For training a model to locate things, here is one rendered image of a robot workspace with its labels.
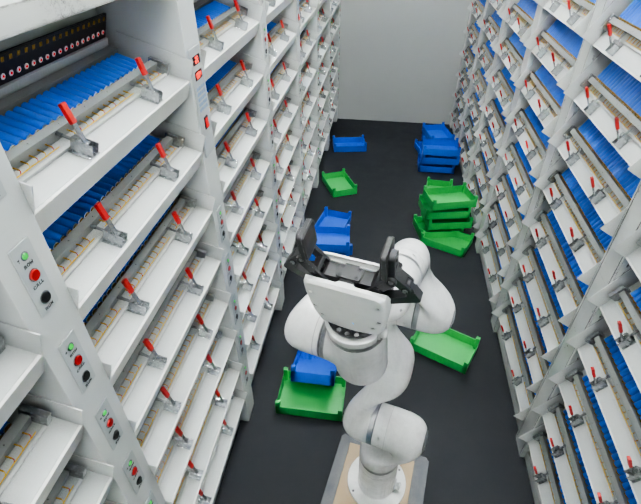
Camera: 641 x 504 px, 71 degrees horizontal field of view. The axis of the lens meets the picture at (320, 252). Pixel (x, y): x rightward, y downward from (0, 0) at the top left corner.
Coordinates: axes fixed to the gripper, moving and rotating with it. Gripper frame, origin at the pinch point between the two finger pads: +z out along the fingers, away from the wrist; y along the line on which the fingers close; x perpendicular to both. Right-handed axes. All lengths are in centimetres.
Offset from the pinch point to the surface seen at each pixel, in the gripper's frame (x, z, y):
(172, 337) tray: 4, -66, 56
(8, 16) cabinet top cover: 12, 15, 48
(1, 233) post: -9.2, -2.4, 44.3
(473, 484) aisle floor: 17, -169, -33
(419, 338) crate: 81, -188, 4
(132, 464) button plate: -26, -63, 45
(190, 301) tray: 16, -70, 59
